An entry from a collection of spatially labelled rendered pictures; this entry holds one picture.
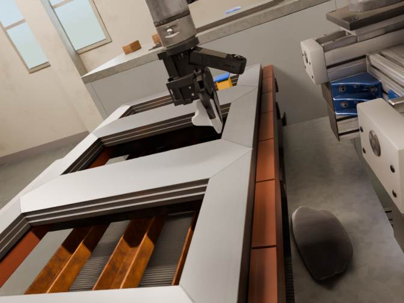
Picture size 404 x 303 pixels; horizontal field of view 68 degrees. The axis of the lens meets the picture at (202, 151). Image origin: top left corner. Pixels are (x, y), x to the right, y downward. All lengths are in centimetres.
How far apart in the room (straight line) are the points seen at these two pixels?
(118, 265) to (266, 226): 44
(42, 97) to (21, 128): 71
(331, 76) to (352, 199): 31
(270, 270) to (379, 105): 27
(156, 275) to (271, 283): 55
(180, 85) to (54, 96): 416
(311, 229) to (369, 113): 32
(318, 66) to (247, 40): 67
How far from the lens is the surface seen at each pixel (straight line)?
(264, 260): 50
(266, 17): 144
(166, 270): 97
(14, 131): 540
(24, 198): 108
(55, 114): 485
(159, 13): 61
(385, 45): 87
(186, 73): 65
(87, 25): 419
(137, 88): 164
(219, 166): 69
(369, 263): 67
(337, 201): 79
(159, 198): 72
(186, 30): 62
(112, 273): 83
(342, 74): 86
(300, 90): 152
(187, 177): 69
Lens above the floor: 119
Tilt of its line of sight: 25 degrees down
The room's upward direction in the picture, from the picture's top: 22 degrees counter-clockwise
